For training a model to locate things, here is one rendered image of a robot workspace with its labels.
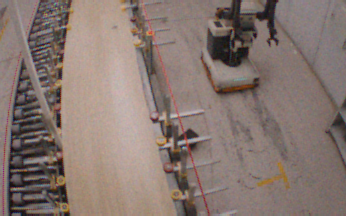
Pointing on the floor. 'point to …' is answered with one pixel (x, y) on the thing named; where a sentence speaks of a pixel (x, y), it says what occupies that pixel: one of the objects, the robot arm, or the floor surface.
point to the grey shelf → (343, 129)
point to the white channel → (32, 69)
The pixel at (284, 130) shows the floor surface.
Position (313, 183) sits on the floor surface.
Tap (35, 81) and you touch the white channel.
